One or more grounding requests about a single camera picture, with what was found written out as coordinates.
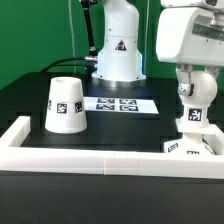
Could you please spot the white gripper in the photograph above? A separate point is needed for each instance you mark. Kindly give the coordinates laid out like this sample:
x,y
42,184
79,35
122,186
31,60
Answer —
x,y
185,36

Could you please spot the white lamp bulb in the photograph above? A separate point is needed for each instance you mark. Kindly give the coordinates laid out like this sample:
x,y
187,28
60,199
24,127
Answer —
x,y
196,106

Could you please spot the white lamp base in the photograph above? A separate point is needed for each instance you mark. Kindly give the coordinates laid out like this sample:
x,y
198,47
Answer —
x,y
200,141

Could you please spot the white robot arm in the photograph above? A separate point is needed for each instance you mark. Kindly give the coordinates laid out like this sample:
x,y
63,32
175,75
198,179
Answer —
x,y
119,61

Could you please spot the white lamp shade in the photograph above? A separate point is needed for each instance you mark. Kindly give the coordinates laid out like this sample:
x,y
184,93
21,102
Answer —
x,y
65,109

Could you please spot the marker tag sheet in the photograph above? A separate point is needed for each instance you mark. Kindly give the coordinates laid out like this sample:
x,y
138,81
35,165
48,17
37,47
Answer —
x,y
123,105

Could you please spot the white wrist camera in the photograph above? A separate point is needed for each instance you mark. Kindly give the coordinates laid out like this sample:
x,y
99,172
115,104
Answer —
x,y
213,4

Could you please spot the white frame wall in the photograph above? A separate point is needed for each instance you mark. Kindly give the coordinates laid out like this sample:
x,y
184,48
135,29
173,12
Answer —
x,y
15,157

